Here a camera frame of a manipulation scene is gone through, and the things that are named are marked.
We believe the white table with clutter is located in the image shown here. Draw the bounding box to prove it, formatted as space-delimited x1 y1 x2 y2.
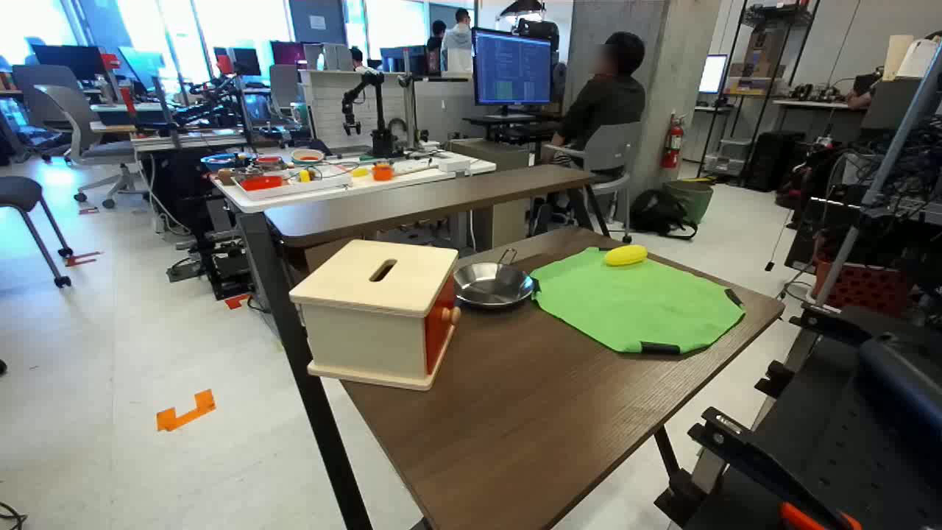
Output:
205 146 501 218

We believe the grey swivel chair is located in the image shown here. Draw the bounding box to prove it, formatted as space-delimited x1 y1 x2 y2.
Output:
35 84 154 213

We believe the seated person in dark top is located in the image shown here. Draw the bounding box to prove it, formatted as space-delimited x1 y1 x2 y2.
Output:
548 29 650 154

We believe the wooden box with slot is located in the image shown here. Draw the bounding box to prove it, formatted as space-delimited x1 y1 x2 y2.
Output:
289 237 463 396

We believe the small metal pan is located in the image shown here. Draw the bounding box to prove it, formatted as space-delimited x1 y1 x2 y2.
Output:
451 247 542 313

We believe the dark round stool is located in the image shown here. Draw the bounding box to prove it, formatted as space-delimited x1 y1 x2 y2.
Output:
0 174 77 293

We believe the green bag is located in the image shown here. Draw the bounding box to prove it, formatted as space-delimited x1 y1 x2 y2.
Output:
673 174 719 227

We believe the orange tray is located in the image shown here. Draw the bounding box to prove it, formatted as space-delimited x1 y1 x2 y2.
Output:
239 172 289 196

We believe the open laptop screen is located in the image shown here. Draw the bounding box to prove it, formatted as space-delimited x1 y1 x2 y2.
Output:
694 50 732 99

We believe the green cloth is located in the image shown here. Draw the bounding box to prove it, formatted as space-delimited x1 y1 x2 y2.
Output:
529 244 748 359

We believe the yellow toy fruit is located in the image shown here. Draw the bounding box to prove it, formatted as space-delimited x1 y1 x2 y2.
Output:
600 243 653 272

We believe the computer monitor with blue screen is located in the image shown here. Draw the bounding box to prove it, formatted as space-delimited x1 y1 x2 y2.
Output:
470 26 557 112

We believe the red fire extinguisher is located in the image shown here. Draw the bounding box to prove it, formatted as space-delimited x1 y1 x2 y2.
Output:
659 112 685 174

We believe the slanted aluminium pole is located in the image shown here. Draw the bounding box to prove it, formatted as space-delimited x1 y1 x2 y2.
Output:
813 47 942 306

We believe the standing person in white shirt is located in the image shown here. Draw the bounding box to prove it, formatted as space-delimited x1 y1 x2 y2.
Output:
438 6 476 81

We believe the red perforated crate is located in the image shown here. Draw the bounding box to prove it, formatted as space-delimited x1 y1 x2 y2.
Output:
813 260 912 318

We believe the black equipment frame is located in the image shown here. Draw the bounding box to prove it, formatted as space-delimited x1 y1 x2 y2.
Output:
653 303 942 530

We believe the metal shelf rack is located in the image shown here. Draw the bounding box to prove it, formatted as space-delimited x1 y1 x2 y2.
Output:
697 0 825 184

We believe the black backpack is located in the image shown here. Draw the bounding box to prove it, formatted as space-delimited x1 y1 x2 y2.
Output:
628 187 700 243

